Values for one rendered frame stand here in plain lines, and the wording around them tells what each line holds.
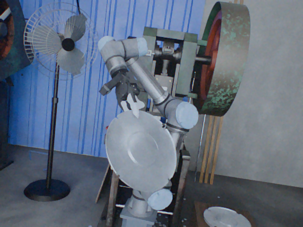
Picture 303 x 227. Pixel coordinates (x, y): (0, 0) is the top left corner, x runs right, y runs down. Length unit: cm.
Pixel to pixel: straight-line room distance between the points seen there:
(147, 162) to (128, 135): 11
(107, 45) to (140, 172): 50
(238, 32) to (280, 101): 191
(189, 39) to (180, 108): 87
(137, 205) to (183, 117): 56
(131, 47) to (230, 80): 84
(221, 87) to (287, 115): 196
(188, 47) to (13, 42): 150
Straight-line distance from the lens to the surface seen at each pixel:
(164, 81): 203
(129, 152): 90
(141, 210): 150
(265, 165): 374
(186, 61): 199
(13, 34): 274
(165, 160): 98
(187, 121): 125
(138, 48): 112
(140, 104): 98
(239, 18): 189
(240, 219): 193
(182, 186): 201
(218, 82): 177
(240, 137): 352
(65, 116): 344
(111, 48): 108
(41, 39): 222
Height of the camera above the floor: 124
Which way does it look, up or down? 11 degrees down
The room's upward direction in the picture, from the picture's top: 8 degrees clockwise
